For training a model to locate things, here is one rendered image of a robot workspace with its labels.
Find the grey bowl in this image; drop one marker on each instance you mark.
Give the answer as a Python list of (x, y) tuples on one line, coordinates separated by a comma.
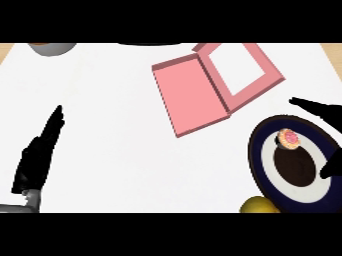
[(52, 48)]

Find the dark blue and white plate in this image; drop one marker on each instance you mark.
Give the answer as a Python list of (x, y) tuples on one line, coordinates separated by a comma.
[(301, 186)]

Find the pink open cardboard box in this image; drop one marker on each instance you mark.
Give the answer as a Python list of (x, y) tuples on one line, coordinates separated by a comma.
[(210, 87)]

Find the yellow lemon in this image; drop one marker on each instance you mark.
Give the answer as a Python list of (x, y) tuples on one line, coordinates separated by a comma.
[(260, 205)]

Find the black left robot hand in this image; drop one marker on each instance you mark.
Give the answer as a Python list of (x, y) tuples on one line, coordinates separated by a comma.
[(37, 156)]

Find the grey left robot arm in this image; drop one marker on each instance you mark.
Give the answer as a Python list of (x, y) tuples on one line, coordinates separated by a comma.
[(21, 203)]

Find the pink frosted cupcake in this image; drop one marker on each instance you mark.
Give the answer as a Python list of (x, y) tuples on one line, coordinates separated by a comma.
[(288, 138)]

